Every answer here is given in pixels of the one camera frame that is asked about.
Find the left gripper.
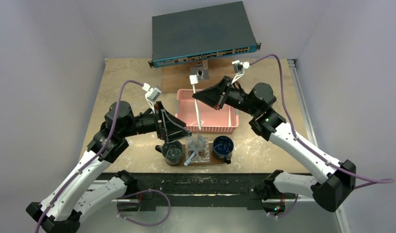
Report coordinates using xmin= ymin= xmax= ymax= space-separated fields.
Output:
xmin=121 ymin=101 xmax=191 ymax=142

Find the dark green cup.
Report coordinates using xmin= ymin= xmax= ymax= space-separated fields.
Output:
xmin=155 ymin=141 xmax=184 ymax=166

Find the pink plastic basket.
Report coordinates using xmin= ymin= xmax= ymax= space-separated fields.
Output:
xmin=175 ymin=89 xmax=239 ymax=134

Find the clear acrylic holder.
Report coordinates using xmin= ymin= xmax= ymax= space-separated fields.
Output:
xmin=187 ymin=140 xmax=209 ymax=162

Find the oval wooden tray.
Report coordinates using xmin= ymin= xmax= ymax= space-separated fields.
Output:
xmin=169 ymin=143 xmax=225 ymax=166

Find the blue cup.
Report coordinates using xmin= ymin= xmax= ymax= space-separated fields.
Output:
xmin=211 ymin=135 xmax=234 ymax=165

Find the light blue toothbrush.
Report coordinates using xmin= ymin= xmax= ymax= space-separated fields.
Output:
xmin=184 ymin=150 xmax=198 ymax=166

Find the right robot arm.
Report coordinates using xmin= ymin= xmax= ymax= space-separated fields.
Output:
xmin=193 ymin=76 xmax=356 ymax=212

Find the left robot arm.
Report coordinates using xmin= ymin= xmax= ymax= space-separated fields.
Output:
xmin=26 ymin=101 xmax=191 ymax=233

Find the wooden base board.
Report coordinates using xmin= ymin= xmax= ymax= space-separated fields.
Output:
xmin=161 ymin=58 xmax=235 ymax=93

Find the metal stand bracket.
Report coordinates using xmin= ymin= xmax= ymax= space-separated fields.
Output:
xmin=190 ymin=60 xmax=210 ymax=81

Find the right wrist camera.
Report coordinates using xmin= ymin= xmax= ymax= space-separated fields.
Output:
xmin=231 ymin=60 xmax=250 ymax=84

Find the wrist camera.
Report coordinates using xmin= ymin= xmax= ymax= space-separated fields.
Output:
xmin=142 ymin=83 xmax=162 ymax=113
xmin=231 ymin=60 xmax=250 ymax=84

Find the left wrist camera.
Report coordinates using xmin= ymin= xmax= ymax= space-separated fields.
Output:
xmin=142 ymin=83 xmax=162 ymax=113

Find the black base frame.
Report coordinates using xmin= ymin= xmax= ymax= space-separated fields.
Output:
xmin=103 ymin=173 xmax=314 ymax=211

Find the network switch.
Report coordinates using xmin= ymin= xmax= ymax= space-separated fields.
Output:
xmin=148 ymin=1 xmax=261 ymax=68

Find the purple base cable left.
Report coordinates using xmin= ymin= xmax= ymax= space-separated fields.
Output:
xmin=116 ymin=189 xmax=172 ymax=228

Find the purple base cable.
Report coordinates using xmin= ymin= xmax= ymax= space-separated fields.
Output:
xmin=116 ymin=189 xmax=172 ymax=228
xmin=265 ymin=194 xmax=298 ymax=219

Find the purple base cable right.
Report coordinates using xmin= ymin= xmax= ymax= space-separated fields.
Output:
xmin=265 ymin=194 xmax=298 ymax=219

